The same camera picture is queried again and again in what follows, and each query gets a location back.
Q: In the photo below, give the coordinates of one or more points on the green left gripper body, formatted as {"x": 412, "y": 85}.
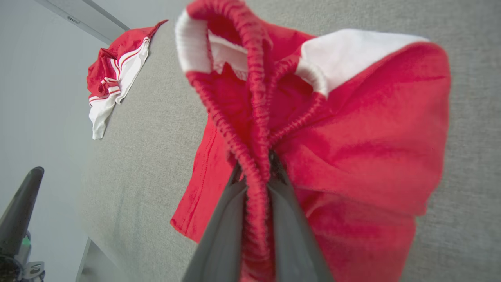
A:
{"x": 23, "y": 270}

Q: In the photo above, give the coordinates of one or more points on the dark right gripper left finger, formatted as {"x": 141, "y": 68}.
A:
{"x": 223, "y": 235}

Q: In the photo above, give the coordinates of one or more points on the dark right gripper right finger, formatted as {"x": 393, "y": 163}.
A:
{"x": 291, "y": 235}

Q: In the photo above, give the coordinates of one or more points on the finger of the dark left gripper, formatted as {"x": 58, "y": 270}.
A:
{"x": 19, "y": 211}

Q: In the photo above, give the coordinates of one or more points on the red shorts with white trim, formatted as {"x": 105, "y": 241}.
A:
{"x": 372, "y": 137}

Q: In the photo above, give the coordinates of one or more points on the red and white striped garment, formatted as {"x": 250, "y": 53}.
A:
{"x": 117, "y": 58}

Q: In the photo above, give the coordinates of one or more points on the grey aluminium profile post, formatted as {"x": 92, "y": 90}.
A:
{"x": 90, "y": 17}

